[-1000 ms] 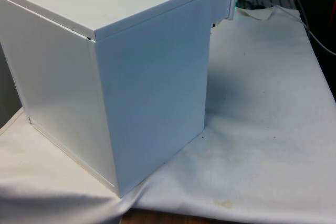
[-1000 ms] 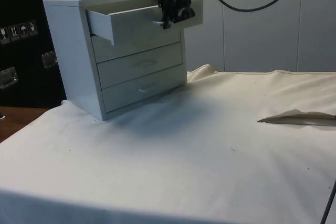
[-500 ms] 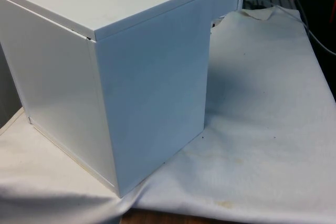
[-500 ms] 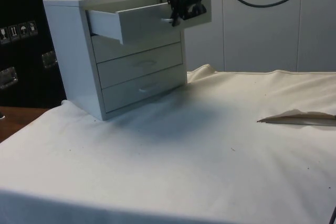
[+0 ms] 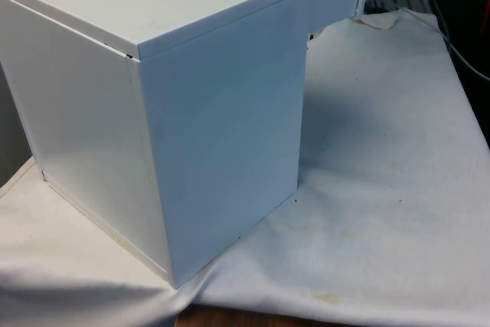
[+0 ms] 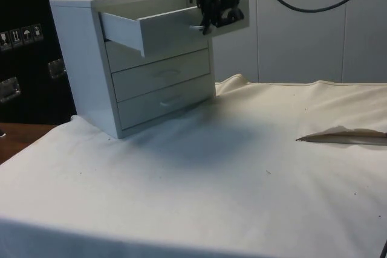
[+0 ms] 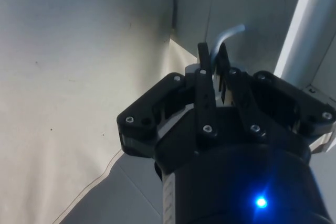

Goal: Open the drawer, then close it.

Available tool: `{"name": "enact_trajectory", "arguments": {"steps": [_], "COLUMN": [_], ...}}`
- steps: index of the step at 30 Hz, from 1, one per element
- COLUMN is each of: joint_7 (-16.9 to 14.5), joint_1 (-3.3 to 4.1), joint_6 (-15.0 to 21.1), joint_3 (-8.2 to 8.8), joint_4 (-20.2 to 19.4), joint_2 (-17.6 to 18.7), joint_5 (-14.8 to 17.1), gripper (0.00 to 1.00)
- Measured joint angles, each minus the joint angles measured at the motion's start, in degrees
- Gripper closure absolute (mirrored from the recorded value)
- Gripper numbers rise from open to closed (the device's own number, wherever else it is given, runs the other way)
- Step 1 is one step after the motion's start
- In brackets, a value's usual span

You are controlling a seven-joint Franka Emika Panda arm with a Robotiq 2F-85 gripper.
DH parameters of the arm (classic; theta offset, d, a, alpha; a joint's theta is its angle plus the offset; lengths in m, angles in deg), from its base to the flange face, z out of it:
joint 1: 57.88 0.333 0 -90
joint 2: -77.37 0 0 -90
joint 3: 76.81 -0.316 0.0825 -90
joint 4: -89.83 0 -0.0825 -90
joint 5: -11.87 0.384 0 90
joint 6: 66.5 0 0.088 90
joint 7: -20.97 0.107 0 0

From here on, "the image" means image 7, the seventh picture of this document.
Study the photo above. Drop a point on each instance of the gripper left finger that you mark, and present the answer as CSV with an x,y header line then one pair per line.
x,y
206,103

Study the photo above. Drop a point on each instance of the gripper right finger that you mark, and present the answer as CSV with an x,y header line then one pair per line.
x,y
242,95

